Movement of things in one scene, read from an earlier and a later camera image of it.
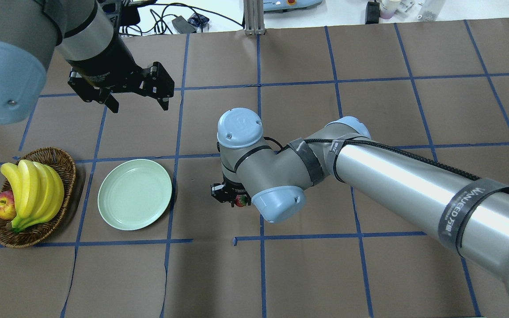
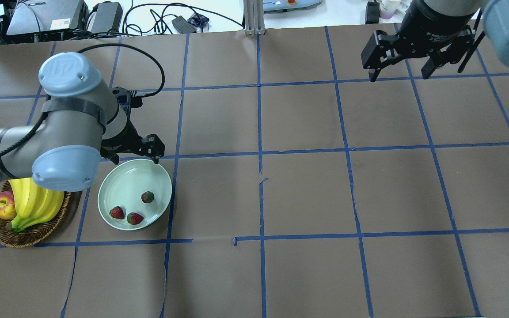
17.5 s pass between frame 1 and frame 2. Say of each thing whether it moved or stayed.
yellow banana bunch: stayed
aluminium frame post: stayed
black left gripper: moved
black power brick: stayed
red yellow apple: stayed
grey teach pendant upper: stayed
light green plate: stayed
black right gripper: moved
